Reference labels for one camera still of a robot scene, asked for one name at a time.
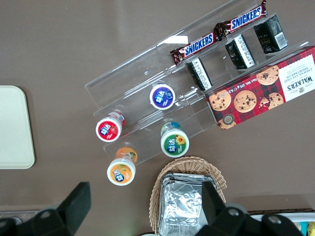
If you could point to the white rectangular snack bin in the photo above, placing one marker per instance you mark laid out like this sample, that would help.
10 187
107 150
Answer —
305 217

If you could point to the green lid gum jar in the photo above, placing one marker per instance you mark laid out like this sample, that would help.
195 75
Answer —
174 145

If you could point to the blue lid gum jar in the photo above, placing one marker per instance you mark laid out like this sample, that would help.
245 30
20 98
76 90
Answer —
162 97

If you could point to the small black box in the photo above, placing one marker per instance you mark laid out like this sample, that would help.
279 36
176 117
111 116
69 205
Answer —
270 34
199 73
240 51

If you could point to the red lid gum jar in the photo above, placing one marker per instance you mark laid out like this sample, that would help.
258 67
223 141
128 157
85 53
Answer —
108 130

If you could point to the orange lid gum jar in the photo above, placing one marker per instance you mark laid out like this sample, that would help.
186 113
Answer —
120 172

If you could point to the red Walkers cookie box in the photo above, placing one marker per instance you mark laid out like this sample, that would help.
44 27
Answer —
258 98

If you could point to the aluminium foil container stack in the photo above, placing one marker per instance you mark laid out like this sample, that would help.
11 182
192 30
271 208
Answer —
179 209

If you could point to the light wicker basket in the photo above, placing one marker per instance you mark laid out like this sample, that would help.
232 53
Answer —
192 162

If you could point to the cream plastic tray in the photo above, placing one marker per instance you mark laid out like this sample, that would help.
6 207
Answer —
14 127

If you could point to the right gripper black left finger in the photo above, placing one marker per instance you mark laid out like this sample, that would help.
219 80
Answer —
64 214

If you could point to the clear acrylic stepped stand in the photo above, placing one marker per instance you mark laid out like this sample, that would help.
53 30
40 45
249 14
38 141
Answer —
172 39
123 81

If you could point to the Snickers bar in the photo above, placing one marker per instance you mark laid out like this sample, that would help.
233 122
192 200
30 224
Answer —
199 44
246 19

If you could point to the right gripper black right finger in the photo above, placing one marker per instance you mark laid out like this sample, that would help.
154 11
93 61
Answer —
216 216

